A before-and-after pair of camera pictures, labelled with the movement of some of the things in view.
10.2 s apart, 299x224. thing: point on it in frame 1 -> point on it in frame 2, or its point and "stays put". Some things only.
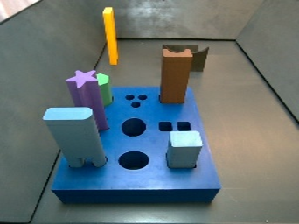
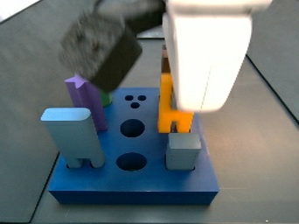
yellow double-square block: x=111 y=36 -> x=167 y=114
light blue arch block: x=76 y=132 stays put
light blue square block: x=184 y=145 stays put
